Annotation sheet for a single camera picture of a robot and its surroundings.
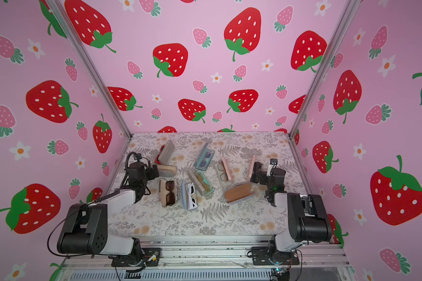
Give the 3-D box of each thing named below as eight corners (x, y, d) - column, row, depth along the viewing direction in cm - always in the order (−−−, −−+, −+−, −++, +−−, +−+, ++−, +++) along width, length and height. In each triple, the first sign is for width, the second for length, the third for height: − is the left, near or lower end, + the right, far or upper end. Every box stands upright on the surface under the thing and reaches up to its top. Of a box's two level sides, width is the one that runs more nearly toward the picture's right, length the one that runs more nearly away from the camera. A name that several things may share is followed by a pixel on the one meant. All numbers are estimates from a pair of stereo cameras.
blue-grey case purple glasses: (194, 167, 106) (193, 163, 103) (205, 146, 118) (205, 142, 114) (206, 171, 105) (206, 167, 101) (217, 149, 116) (216, 145, 112)
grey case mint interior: (202, 198, 93) (201, 191, 87) (188, 177, 102) (186, 169, 96) (213, 191, 96) (213, 184, 90) (199, 171, 105) (197, 163, 98)
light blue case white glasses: (184, 211, 88) (182, 206, 83) (183, 186, 97) (181, 180, 92) (197, 209, 89) (196, 204, 84) (195, 185, 98) (194, 179, 93)
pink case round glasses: (221, 188, 97) (221, 182, 92) (213, 165, 107) (213, 159, 102) (233, 185, 99) (233, 179, 93) (224, 163, 109) (225, 156, 103)
